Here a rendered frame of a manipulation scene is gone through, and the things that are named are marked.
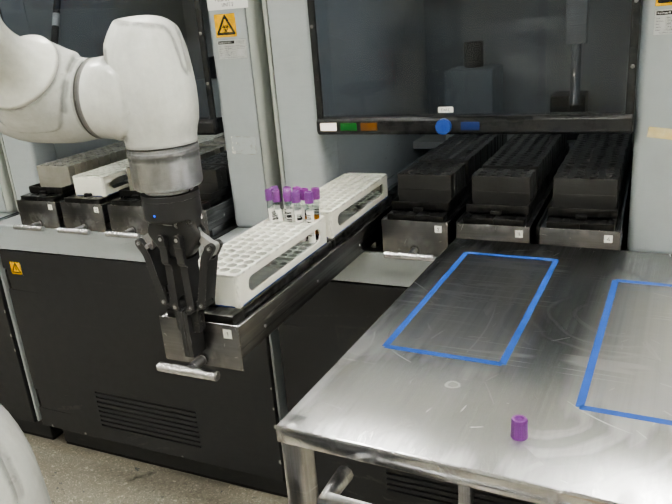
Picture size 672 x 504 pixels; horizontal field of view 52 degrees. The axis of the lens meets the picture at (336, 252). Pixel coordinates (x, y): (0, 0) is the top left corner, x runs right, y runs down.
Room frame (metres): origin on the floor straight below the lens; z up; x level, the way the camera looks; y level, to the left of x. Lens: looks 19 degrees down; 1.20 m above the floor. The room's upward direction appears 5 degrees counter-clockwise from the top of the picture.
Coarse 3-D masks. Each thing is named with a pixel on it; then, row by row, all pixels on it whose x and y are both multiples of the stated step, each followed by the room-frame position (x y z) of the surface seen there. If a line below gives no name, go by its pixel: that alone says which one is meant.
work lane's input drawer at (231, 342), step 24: (336, 240) 1.18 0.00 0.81; (360, 240) 1.25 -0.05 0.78; (312, 264) 1.09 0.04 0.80; (336, 264) 1.14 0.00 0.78; (288, 288) 0.99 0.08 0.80; (312, 288) 1.06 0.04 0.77; (168, 312) 0.91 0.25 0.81; (216, 312) 0.88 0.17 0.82; (240, 312) 0.88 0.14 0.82; (264, 312) 0.92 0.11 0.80; (288, 312) 0.98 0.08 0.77; (168, 336) 0.91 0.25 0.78; (216, 336) 0.87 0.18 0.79; (240, 336) 0.86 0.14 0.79; (264, 336) 0.91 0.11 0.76; (192, 360) 0.89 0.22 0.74; (216, 360) 0.87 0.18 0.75; (240, 360) 0.86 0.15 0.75
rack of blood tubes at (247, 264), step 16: (272, 224) 1.13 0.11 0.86; (288, 224) 1.13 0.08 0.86; (304, 224) 1.12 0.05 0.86; (320, 224) 1.14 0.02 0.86; (240, 240) 1.06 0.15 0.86; (256, 240) 1.06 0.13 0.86; (272, 240) 1.05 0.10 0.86; (288, 240) 1.04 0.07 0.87; (320, 240) 1.13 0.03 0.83; (224, 256) 1.00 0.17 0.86; (240, 256) 0.98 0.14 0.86; (256, 256) 0.97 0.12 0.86; (272, 256) 0.99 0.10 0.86; (288, 256) 1.07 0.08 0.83; (304, 256) 1.08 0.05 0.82; (224, 272) 0.91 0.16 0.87; (240, 272) 0.91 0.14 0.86; (256, 272) 1.06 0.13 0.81; (272, 272) 1.05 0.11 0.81; (224, 288) 0.90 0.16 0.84; (240, 288) 0.90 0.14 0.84; (256, 288) 0.94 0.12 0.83; (224, 304) 0.91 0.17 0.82; (240, 304) 0.90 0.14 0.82
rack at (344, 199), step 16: (352, 176) 1.45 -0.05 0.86; (368, 176) 1.43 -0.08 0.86; (384, 176) 1.43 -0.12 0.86; (320, 192) 1.34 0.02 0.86; (336, 192) 1.32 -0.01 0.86; (352, 192) 1.31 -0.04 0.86; (368, 192) 1.34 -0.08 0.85; (384, 192) 1.42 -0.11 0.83; (320, 208) 1.22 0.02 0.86; (336, 208) 1.20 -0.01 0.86; (352, 208) 1.39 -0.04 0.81; (368, 208) 1.34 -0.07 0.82; (336, 224) 1.20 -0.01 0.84
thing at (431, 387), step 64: (448, 256) 1.02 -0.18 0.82; (512, 256) 1.00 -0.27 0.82; (576, 256) 0.98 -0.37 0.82; (640, 256) 0.96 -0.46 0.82; (384, 320) 0.81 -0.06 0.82; (448, 320) 0.79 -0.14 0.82; (512, 320) 0.78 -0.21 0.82; (576, 320) 0.76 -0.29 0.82; (640, 320) 0.75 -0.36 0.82; (320, 384) 0.66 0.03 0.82; (384, 384) 0.65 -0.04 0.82; (448, 384) 0.64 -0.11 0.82; (512, 384) 0.63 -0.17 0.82; (576, 384) 0.62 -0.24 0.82; (640, 384) 0.61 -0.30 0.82; (320, 448) 0.56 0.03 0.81; (384, 448) 0.53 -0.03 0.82; (448, 448) 0.53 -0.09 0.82; (512, 448) 0.52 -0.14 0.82; (576, 448) 0.51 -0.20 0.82; (640, 448) 0.50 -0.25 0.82
